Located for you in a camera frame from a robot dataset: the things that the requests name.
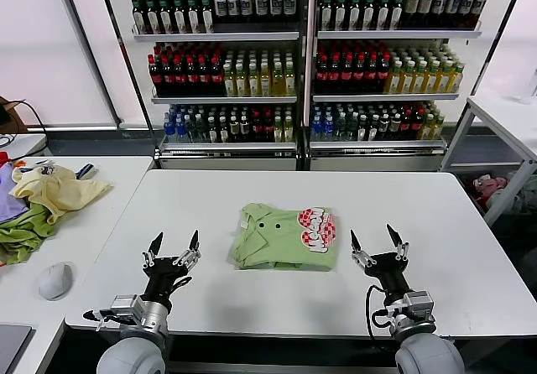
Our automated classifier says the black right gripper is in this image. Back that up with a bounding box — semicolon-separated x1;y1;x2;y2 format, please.
349;223;414;304

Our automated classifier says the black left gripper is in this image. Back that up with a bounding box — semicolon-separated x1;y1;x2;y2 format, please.
141;229;203;304

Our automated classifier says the green polo shirt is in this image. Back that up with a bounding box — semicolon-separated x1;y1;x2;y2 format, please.
228;201;339;273

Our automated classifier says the grey-green clothes pile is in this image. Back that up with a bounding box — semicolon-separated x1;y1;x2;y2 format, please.
488;171;537;216

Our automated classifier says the white computer mouse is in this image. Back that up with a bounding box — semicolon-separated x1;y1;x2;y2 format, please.
38;262;73;302

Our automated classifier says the pale yellow shirt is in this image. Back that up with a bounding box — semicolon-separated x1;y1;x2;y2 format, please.
8;164;113;225

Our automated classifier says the pink plush toy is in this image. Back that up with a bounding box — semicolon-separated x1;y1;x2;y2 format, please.
472;174;509;207

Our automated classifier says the crumpled green cloth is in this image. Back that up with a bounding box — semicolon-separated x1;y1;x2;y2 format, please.
0;204;60;266

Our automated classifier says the purple cloth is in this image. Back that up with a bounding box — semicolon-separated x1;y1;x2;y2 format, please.
0;168;31;225

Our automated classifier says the yellow drink bottle green cap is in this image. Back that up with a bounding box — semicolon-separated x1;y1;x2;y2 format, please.
400;61;415;94
425;61;441;94
385;61;403;94
438;62;453;94
413;61;428;94
449;64;466;94

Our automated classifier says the red-cap cola bottle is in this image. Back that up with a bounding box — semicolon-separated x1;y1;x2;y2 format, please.
327;55;341;94
365;55;378;94
352;55;367;94
149;57;164;96
174;57;187;96
315;55;329;94
185;57;200;96
161;57;175;96
377;55;391;94
340;55;354;94
210;57;224;96
198;57;211;96

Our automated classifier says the grey laptop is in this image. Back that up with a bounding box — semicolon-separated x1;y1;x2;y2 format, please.
0;323;35;374

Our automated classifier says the yellow drink bottle white cap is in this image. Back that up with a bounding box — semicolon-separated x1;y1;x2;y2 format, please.
222;63;236;97
284;63;297;97
271;63;284;97
259;63;273;97
235;63;248;97
247;63;260;97

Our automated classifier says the brown cardboard box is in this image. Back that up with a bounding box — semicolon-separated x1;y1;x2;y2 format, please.
0;96;27;134

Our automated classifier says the beverage display shelf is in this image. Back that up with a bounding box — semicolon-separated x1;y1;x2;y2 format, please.
129;0;310;172
309;0;488;173

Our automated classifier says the dark bottle green cap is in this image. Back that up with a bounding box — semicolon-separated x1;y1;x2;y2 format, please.
145;0;159;35
131;0;146;35
173;0;186;35
334;0;348;32
376;0;390;32
159;0;173;35
320;0;334;32
362;0;377;32
348;0;362;32
186;0;201;35
201;0;214;34
390;0;404;31

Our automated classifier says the dark bottle beige label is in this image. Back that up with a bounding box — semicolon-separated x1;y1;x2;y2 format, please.
446;0;461;29
459;0;474;29
472;0;488;29
418;0;433;29
404;0;420;29
432;0;447;29

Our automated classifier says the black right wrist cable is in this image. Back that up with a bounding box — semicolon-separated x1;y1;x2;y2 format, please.
365;283;399;341

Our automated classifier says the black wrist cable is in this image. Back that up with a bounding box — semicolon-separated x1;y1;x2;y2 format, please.
365;283;399;341
82;309;114;333

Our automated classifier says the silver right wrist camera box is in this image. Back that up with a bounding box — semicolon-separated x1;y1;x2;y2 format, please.
402;289;435;320

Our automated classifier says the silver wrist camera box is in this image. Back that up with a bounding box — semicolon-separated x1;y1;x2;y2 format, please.
402;289;435;320
109;293;143;323

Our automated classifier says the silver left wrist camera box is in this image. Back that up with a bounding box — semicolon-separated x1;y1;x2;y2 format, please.
109;293;143;323

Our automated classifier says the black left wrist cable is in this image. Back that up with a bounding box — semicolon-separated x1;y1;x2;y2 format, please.
82;309;114;333

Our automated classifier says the white metal-frame table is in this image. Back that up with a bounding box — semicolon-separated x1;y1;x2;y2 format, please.
439;96;537;226

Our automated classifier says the black power cable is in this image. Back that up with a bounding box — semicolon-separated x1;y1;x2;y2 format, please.
15;99;55;157

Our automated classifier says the dark window frame post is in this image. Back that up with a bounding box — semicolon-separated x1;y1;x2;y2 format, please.
50;0;123;131
467;0;530;98

